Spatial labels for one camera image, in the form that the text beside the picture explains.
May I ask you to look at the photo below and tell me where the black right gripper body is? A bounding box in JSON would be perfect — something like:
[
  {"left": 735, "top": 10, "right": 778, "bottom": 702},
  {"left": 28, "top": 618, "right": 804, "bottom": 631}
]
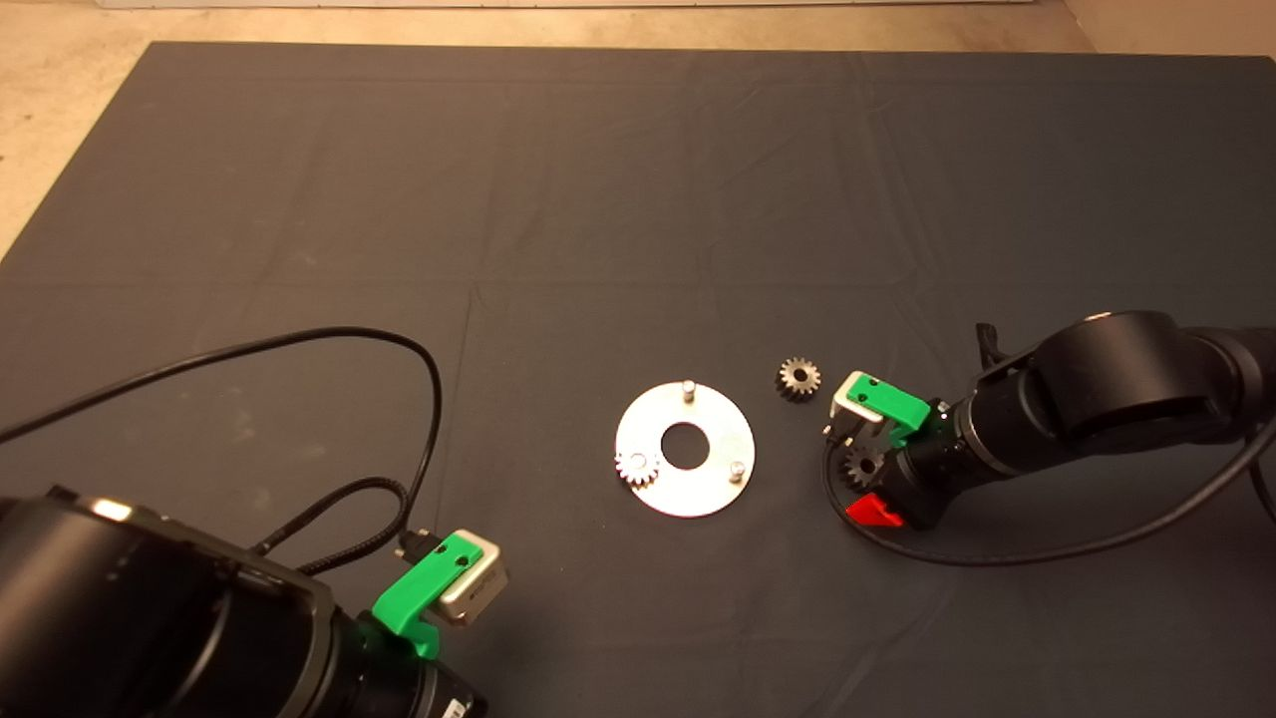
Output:
[{"left": 877, "top": 394, "right": 1003, "bottom": 530}]

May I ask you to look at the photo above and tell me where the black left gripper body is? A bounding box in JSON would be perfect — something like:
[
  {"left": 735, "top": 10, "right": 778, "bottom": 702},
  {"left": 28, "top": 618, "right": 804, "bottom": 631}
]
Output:
[{"left": 329, "top": 610, "right": 489, "bottom": 718}]

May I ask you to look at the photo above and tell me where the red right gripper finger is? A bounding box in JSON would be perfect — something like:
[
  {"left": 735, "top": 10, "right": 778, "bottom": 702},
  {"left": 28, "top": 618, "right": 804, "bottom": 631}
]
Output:
[{"left": 845, "top": 494, "right": 906, "bottom": 530}]

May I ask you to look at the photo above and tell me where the small steel planetary gear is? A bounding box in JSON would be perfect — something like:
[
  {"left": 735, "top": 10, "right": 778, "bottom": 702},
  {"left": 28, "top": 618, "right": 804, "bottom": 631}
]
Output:
[
  {"left": 614, "top": 448, "right": 661, "bottom": 490},
  {"left": 775, "top": 357, "right": 823, "bottom": 404},
  {"left": 839, "top": 445, "right": 888, "bottom": 492}
]

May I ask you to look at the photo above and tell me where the round metal carrier plate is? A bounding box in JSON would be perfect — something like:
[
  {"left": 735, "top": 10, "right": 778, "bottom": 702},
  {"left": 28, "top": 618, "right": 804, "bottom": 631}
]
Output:
[{"left": 614, "top": 380, "right": 757, "bottom": 519}]

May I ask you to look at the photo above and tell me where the dark grey table cloth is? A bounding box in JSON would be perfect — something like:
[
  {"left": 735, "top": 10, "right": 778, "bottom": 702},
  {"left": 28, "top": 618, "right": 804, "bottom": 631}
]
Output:
[{"left": 0, "top": 42, "right": 1276, "bottom": 718}]

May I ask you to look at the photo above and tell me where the green left camera mount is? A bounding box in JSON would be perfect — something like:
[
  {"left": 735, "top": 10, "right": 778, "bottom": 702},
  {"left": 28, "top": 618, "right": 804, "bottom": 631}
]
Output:
[{"left": 371, "top": 532, "right": 484, "bottom": 661}]

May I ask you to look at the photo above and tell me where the silver right camera box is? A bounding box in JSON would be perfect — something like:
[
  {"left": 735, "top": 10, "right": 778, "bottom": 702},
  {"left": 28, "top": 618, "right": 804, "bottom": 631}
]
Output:
[{"left": 829, "top": 370, "right": 888, "bottom": 425}]

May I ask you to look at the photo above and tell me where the silver camera box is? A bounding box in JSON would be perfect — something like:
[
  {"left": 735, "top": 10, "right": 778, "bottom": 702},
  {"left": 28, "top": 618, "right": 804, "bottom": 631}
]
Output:
[
  {"left": 829, "top": 370, "right": 888, "bottom": 425},
  {"left": 434, "top": 529, "right": 510, "bottom": 629}
]

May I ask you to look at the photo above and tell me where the black right camera cable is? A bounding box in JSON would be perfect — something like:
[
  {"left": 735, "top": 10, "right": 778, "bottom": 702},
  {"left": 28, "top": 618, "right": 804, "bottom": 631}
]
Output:
[{"left": 821, "top": 417, "right": 1276, "bottom": 567}]

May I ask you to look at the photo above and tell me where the black camera cable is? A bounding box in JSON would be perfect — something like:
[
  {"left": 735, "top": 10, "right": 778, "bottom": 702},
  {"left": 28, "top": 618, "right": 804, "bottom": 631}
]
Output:
[
  {"left": 0, "top": 327, "right": 445, "bottom": 559},
  {"left": 821, "top": 417, "right": 1276, "bottom": 567}
]

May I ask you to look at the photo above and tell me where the silver left camera box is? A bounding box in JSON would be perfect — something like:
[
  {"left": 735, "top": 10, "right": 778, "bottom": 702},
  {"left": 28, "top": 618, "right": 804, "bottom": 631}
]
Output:
[{"left": 434, "top": 529, "right": 510, "bottom": 629}]

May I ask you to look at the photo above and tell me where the thin braided black cable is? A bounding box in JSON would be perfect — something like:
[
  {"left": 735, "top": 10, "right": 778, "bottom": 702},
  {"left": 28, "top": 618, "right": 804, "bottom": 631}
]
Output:
[
  {"left": 249, "top": 476, "right": 414, "bottom": 579},
  {"left": 974, "top": 321, "right": 1010, "bottom": 372}
]

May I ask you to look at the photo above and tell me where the black left camera cable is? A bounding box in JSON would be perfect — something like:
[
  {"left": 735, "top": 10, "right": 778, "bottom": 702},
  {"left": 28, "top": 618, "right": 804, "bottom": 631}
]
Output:
[{"left": 0, "top": 327, "right": 445, "bottom": 559}]

